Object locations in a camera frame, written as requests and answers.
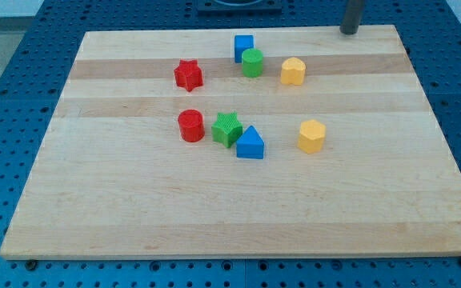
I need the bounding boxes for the red cylinder block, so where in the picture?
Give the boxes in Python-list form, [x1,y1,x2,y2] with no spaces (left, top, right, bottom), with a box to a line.
[178,110,205,142]

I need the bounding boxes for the green cylinder block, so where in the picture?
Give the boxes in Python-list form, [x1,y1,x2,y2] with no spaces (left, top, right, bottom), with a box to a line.
[242,48,263,78]

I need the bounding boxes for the blue cube block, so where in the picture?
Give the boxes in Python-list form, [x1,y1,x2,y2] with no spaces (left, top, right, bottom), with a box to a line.
[234,34,255,63]

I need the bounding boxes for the wooden board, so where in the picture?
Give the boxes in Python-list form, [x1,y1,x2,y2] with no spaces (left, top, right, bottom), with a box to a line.
[0,25,461,260]

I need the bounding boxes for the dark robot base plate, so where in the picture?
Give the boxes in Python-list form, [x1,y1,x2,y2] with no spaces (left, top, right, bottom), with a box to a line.
[194,0,283,14]

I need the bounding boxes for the green star block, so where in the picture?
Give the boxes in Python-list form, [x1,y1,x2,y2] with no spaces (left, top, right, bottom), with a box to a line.
[211,111,243,148]

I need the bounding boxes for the yellow heart block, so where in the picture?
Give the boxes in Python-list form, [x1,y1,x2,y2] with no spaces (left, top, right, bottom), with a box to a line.
[280,57,307,86]

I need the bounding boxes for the blue triangle block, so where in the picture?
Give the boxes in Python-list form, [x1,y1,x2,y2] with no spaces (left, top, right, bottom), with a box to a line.
[236,126,265,159]

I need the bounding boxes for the red star block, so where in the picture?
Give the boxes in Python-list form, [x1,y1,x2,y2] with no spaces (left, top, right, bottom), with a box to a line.
[174,59,203,92]

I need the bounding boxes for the yellow hexagon block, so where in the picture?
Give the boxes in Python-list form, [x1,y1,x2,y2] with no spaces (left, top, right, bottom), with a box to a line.
[297,119,326,154]

